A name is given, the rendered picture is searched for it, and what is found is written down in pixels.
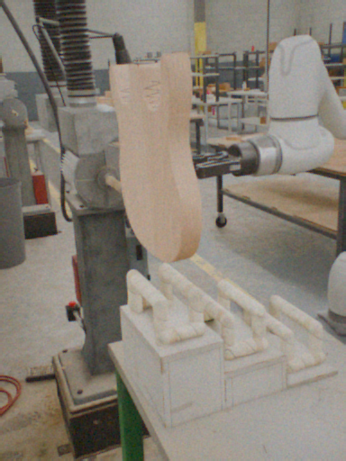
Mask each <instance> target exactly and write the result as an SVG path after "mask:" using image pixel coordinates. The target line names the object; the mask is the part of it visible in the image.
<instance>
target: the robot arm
mask: <svg viewBox="0 0 346 461"><path fill-rule="evenodd" d="M269 107H270V113H271V120H270V123H269V132H268V135H264V136H259V137H252V138H248V139H246V140H245V141H242V142H241V143H235V144H232V145H231V146H230V147H229V148H228V150H227V152H226V154H223V152H217V153H215V154H213V153H212V152H209V153H205V154H199V155H192V156H191V159H192V163H193V167H194V170H195V173H196V178H198V179H199V180H203V179H207V178H208V177H211V176H221V175H226V174H231V173H232V174H233V175H234V176H254V177H255V176H270V175H273V174H279V175H293V174H299V173H303V172H306V170H309V169H313V168H316V167H319V166H321V165H323V164H324V163H327V162H328V161H329V160H330V159H331V157H332V154H333V151H334V146H335V141H334V138H335V139H337V140H346V110H344V109H343V107H342V105H341V101H340V99H339V97H338V96H337V94H336V92H335V89H334V87H333V84H332V81H331V80H330V78H329V77H328V74H327V70H326V68H325V66H324V65H323V62H322V60H321V53H320V50H319V48H318V45H317V43H316V41H315V40H314V39H312V38H311V37H310V36H308V35H298V36H292V38H286V39H284V40H282V41H281V42H280V44H279V45H278V46H277V47H276V48H275V50H274V54H273V57H272V60H271V65H270V72H269ZM317 112H318V113H319V115H320V118H321V120H322V122H323V125H324V127H325V128H324V127H322V126H320V125H319V124H318V120H317ZM333 264H334V265H332V268H331V271H330V274H329V280H328V295H329V310H328V311H319V312H317V314H316V316H317V317H319V318H321V319H323V320H325V321H326V323H327V324H328V325H329V326H330V327H331V328H333V329H335V330H336V331H337V333H338V335H339V336H340V337H343V338H345V337H346V251H344V252H342V253H341V254H340V255H339V257H338V258H337V260H336V262H335V263H333Z"/></svg>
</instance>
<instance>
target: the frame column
mask: <svg viewBox="0 0 346 461"><path fill-rule="evenodd" d="M68 207H69V209H70V210H71V212H72V220H73V228H74V236H75V243H76V252H77V266H78V274H79V283H80V291H81V299H82V306H83V314H84V323H85V324H86V335H85V341H84V344H83V347H82V351H81V354H82V356H83V358H84V360H85V362H86V366H87V368H88V370H89V372H90V375H91V376H96V375H99V374H102V373H107V372H111V371H114V370H115V364H114V362H113V360H112V358H111V356H110V354H109V351H108V344H112V343H115V342H119V341H123V340H122V329H121V319H120V317H121V309H120V307H122V306H125V305H128V300H129V295H128V285H127V274H128V272H129V261H128V250H127V240H126V229H125V219H124V215H125V212H126V210H121V211H115V212H104V213H97V214H90V215H85V216H77V215H76V214H75V212H74V211H73V210H72V209H71V208H70V206H69V204H68Z"/></svg>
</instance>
